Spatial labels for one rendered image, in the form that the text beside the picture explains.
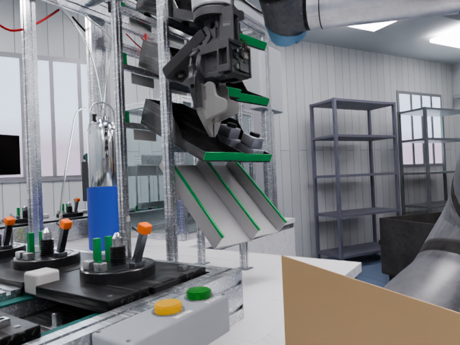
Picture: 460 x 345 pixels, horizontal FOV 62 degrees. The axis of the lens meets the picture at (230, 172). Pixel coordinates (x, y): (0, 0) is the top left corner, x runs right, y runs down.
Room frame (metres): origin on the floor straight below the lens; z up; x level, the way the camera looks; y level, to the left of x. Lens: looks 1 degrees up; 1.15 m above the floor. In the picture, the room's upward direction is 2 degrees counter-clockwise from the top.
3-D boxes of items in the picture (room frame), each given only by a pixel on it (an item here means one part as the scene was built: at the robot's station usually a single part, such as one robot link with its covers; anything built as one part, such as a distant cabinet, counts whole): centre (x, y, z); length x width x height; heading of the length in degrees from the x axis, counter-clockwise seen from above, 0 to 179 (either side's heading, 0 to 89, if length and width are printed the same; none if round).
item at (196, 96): (0.65, 0.04, 1.31); 0.05 x 0.02 x 0.09; 146
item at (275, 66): (2.49, -0.26, 1.43); 0.30 x 0.09 x 1.13; 146
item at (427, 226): (3.74, -2.07, 0.33); 0.97 x 0.80 x 0.67; 114
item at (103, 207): (1.68, 0.56, 1.00); 0.16 x 0.16 x 0.27
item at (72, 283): (0.74, 0.22, 1.01); 0.24 x 0.24 x 0.13; 56
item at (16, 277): (0.87, 0.43, 1.01); 0.24 x 0.24 x 0.13; 56
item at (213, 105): (0.64, 0.02, 1.27); 0.06 x 0.03 x 0.09; 56
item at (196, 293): (0.61, 0.06, 0.96); 0.04 x 0.04 x 0.02
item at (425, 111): (5.62, -3.06, 1.00); 1.04 x 0.46 x 2.00; 117
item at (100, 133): (1.68, 0.56, 1.32); 0.14 x 0.14 x 0.38
